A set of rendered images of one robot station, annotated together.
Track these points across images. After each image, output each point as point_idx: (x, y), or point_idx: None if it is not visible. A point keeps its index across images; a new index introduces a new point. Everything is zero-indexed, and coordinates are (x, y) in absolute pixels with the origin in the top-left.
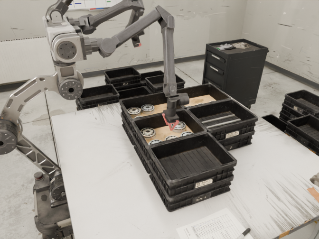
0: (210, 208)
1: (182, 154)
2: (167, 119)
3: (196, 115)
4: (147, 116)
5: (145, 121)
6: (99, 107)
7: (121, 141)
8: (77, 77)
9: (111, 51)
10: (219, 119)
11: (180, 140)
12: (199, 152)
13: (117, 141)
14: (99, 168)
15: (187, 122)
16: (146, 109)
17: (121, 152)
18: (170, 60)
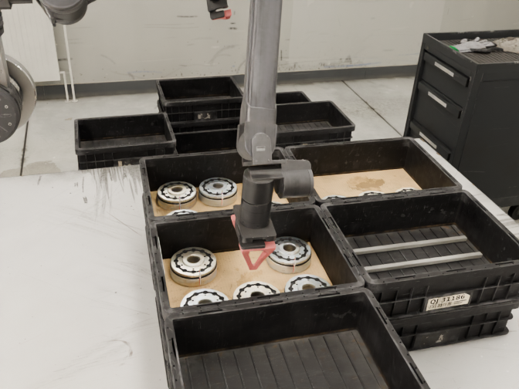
0: None
1: (279, 349)
2: (240, 236)
3: (349, 226)
4: (198, 216)
5: (190, 228)
6: (106, 171)
7: (130, 273)
8: (5, 79)
9: (66, 5)
10: (418, 247)
11: (272, 306)
12: (332, 350)
13: (117, 272)
14: (39, 350)
15: (317, 245)
16: (212, 193)
17: (117, 308)
18: (266, 54)
